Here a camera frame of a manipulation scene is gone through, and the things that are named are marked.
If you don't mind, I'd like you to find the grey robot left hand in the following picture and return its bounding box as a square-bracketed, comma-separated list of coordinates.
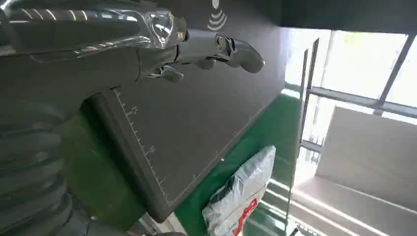
[0, 0, 265, 123]

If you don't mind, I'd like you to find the dark scale platform with ruler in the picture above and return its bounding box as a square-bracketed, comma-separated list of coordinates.
[81, 0, 291, 224]

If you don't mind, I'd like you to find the ribbed grey left arm sleeve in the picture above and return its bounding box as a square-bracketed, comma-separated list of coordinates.
[0, 101, 90, 236]

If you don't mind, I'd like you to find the green conveyor belt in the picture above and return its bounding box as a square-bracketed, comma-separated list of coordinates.
[59, 92, 302, 236]

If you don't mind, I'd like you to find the grey plastic parcel bag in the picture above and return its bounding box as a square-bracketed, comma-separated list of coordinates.
[202, 146, 277, 236]

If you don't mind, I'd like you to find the pale concrete ledge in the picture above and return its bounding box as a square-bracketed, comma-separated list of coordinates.
[291, 106, 417, 236]

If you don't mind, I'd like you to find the grey window frame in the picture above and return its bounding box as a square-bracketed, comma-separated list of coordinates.
[298, 32, 417, 164]

